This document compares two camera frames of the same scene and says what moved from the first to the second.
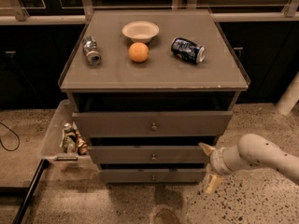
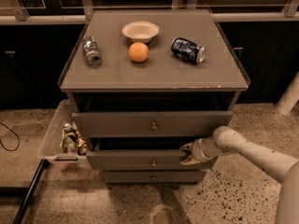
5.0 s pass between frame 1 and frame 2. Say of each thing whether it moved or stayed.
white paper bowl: stayed
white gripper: moved
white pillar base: stayed
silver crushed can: stayed
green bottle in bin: stayed
